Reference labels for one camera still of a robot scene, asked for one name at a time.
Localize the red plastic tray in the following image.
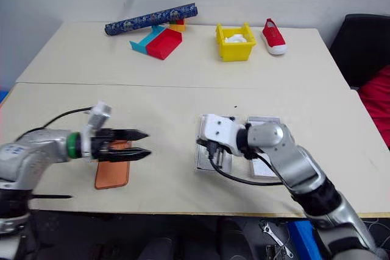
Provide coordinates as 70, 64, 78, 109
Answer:
145, 27, 184, 61

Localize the yellow and red toy block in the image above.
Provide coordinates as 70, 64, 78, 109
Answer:
168, 18, 187, 33

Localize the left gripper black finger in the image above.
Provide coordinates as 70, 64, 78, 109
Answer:
108, 128, 150, 142
106, 148, 152, 163

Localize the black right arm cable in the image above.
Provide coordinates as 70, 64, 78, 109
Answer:
207, 147, 285, 186

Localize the black chair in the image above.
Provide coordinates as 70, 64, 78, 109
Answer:
328, 13, 390, 91

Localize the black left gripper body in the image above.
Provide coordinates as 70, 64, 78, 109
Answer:
90, 128, 113, 163

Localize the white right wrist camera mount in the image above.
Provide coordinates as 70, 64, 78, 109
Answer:
202, 113, 246, 156

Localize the thin black pointed rod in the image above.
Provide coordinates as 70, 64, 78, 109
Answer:
29, 194, 74, 200

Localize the orange phone case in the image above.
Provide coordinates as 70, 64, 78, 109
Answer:
94, 139, 132, 191

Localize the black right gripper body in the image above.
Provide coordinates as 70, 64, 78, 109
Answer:
196, 138, 228, 157

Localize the yellow plastic bin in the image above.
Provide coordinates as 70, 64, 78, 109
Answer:
215, 23, 257, 63

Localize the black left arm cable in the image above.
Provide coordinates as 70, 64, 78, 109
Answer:
12, 107, 94, 139

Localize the blue patterned scroll tube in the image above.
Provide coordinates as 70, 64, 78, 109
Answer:
104, 1, 200, 37

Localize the white object in bin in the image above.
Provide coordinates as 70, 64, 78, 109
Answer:
224, 32, 249, 45

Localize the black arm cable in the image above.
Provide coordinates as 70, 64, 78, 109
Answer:
12, 107, 94, 139
207, 147, 285, 186

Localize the teal plastic tray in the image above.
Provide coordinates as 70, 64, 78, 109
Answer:
129, 25, 167, 57

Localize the blue box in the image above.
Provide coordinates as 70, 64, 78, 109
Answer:
287, 220, 323, 260

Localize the red fabric cushion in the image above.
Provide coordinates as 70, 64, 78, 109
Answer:
357, 65, 390, 149

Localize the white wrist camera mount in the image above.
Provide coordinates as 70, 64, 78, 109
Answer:
80, 100, 113, 159
202, 113, 246, 156

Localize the red canvas shoe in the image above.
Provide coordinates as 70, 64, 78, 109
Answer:
260, 18, 288, 56

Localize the silver adjustable wrench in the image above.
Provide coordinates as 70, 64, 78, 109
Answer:
261, 221, 295, 259

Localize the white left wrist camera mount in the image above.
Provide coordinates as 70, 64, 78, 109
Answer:
80, 100, 113, 159

